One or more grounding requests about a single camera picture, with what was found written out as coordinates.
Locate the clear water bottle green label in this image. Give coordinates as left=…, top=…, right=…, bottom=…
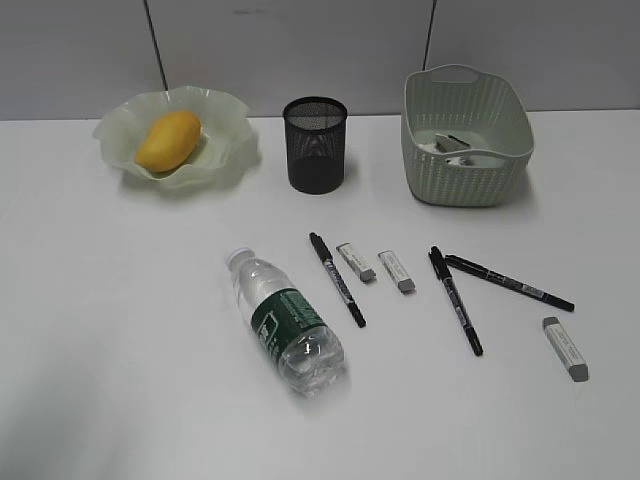
left=226, top=248, right=346, bottom=397

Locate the white grey eraser middle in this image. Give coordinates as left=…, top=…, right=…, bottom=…
left=378, top=250, right=415, bottom=294

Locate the wavy translucent green plate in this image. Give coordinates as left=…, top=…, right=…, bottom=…
left=93, top=86, right=259, bottom=191

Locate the yellow mango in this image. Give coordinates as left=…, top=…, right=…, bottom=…
left=134, top=110, right=201, bottom=173

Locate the white grey eraser left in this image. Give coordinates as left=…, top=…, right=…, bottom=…
left=336, top=243, right=376, bottom=283

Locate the black marker pen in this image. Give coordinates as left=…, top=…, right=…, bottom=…
left=428, top=246, right=484, bottom=357
left=309, top=232, right=366, bottom=328
left=445, top=254, right=575, bottom=312

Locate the black mesh pen holder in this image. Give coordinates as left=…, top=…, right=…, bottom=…
left=282, top=96, right=348, bottom=195

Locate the pale green plastic basket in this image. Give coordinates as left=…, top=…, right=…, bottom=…
left=401, top=64, right=534, bottom=207

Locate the white grey eraser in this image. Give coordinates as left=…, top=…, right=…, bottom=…
left=336, top=243, right=376, bottom=283
left=542, top=317, right=589, bottom=383
left=378, top=250, right=415, bottom=294

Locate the waste paper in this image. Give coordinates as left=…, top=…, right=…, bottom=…
left=420, top=132, right=491, bottom=168

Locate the white grey eraser right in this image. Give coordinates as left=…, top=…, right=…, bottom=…
left=542, top=317, right=589, bottom=383

